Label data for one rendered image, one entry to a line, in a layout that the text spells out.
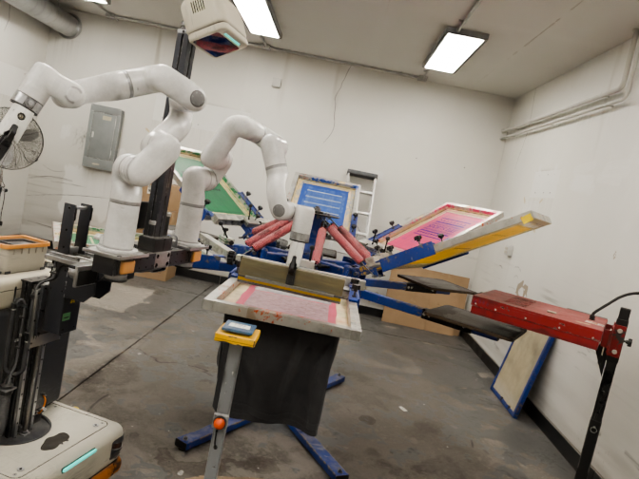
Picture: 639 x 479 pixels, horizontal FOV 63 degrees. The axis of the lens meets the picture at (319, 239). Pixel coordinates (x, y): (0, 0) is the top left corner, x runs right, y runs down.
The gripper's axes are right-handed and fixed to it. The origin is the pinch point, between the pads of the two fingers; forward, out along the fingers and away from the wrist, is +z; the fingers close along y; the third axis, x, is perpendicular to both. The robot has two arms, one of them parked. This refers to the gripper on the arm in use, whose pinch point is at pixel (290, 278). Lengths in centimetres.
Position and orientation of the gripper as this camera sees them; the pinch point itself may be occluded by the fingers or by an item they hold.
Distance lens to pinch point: 201.7
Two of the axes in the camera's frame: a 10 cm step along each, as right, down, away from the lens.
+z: -2.1, 9.7, 1.0
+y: -0.4, 0.9, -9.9
